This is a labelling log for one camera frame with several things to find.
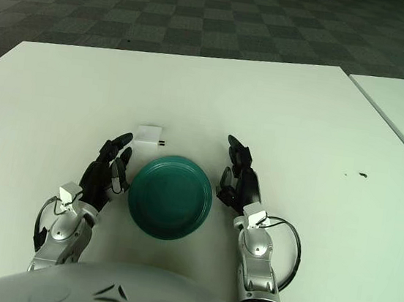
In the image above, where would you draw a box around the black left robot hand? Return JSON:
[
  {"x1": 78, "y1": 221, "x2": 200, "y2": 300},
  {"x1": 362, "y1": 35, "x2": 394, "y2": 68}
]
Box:
[{"x1": 75, "y1": 127, "x2": 138, "y2": 216}]

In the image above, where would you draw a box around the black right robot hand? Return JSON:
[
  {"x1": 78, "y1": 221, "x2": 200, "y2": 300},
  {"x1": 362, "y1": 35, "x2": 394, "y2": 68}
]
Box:
[{"x1": 212, "y1": 134, "x2": 270, "y2": 219}]

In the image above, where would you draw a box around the white charger block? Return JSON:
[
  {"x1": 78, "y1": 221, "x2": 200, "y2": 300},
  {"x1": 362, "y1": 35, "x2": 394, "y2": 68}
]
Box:
[{"x1": 135, "y1": 123, "x2": 169, "y2": 148}]

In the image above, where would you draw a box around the green round plate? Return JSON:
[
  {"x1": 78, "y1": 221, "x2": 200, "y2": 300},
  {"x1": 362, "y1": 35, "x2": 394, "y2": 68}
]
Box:
[{"x1": 123, "y1": 149, "x2": 219, "y2": 246}]

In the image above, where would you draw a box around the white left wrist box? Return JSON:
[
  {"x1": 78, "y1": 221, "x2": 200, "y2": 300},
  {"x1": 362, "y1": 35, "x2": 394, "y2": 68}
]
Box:
[{"x1": 56, "y1": 180, "x2": 83, "y2": 214}]

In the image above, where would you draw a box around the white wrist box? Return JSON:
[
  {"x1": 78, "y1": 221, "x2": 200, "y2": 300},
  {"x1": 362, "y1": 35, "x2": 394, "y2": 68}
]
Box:
[
  {"x1": 56, "y1": 180, "x2": 83, "y2": 214},
  {"x1": 240, "y1": 201, "x2": 274, "y2": 232}
]

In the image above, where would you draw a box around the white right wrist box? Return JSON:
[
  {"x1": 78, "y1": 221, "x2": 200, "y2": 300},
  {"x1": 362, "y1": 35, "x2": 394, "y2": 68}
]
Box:
[{"x1": 240, "y1": 201, "x2": 274, "y2": 232}]

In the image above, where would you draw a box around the grey robot torso shell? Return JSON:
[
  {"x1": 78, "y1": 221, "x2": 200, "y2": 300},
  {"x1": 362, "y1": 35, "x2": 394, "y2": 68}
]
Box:
[{"x1": 0, "y1": 246, "x2": 263, "y2": 302}]

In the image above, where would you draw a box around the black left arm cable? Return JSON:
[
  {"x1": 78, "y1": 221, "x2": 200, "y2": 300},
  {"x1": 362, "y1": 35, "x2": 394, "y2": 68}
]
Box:
[{"x1": 29, "y1": 195, "x2": 69, "y2": 257}]

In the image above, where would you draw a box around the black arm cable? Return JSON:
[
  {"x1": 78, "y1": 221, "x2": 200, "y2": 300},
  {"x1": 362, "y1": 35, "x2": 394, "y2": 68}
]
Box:
[
  {"x1": 29, "y1": 195, "x2": 69, "y2": 257},
  {"x1": 257, "y1": 216, "x2": 307, "y2": 295}
]

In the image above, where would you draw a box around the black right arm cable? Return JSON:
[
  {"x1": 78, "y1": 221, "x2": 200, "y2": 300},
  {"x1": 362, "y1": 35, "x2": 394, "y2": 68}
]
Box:
[{"x1": 257, "y1": 216, "x2": 307, "y2": 295}]

